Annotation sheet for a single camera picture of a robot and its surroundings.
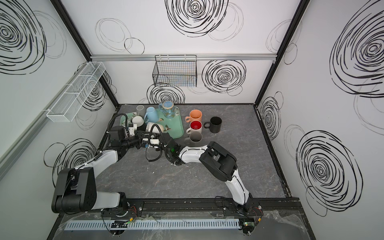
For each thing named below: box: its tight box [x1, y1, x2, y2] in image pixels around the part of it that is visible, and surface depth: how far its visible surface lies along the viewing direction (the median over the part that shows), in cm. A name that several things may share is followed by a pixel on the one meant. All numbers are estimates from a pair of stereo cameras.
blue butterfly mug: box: [158, 101, 180, 119], surface depth 108 cm
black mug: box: [203, 116, 223, 134], surface depth 101 cm
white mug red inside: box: [186, 120, 203, 135], surface depth 101 cm
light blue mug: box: [144, 106, 159, 123], surface depth 107 cm
